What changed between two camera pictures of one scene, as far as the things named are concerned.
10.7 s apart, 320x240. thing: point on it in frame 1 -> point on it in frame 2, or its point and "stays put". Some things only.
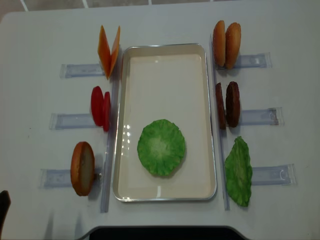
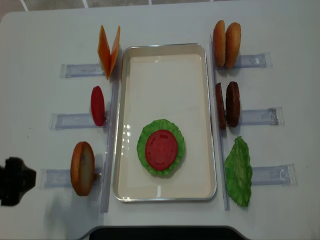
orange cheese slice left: (104, 52) stays put
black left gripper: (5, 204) -> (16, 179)
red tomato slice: (106, 115) -> (161, 149)
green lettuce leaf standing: (239, 172) stays put
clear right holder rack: (223, 170) stays put
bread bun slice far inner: (219, 43) stays put
